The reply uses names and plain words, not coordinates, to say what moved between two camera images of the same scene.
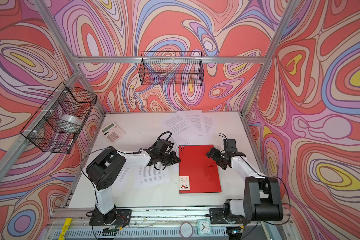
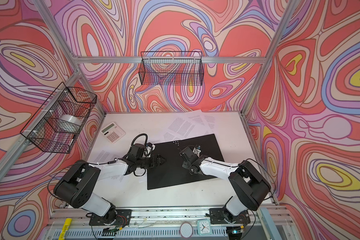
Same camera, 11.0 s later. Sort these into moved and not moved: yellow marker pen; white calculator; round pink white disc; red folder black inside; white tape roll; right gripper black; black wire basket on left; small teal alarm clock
Moved: right gripper black; red folder black inside
Not moved: small teal alarm clock; black wire basket on left; white calculator; yellow marker pen; round pink white disc; white tape roll
